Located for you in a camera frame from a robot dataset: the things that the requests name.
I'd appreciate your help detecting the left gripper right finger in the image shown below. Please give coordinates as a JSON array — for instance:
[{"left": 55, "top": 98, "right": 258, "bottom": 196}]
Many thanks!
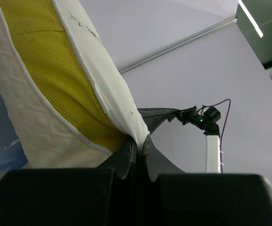
[{"left": 143, "top": 138, "right": 272, "bottom": 226}]

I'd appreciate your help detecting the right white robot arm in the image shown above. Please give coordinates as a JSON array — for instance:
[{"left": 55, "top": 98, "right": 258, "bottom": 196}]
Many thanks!
[{"left": 174, "top": 106, "right": 222, "bottom": 173}]

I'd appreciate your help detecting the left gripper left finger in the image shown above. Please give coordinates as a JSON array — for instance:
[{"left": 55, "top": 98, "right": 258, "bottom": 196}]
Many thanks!
[{"left": 0, "top": 137, "right": 137, "bottom": 226}]

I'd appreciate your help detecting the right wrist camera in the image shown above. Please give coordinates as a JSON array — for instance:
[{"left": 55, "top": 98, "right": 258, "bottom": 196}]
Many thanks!
[{"left": 203, "top": 106, "right": 221, "bottom": 123}]

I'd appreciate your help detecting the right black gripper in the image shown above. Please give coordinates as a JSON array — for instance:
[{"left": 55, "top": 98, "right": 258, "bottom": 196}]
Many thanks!
[{"left": 175, "top": 106, "right": 207, "bottom": 126}]

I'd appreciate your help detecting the white pillow yellow trim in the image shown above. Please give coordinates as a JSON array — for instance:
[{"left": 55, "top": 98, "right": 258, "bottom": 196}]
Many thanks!
[{"left": 0, "top": 0, "right": 149, "bottom": 169}]

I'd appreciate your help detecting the right aluminium corner post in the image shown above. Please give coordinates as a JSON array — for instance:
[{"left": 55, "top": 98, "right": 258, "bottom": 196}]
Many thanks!
[{"left": 119, "top": 16, "right": 238, "bottom": 74}]

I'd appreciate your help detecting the grey checked pillowcase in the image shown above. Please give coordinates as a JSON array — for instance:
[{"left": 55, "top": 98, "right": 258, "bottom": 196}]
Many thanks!
[{"left": 138, "top": 108, "right": 180, "bottom": 134}]

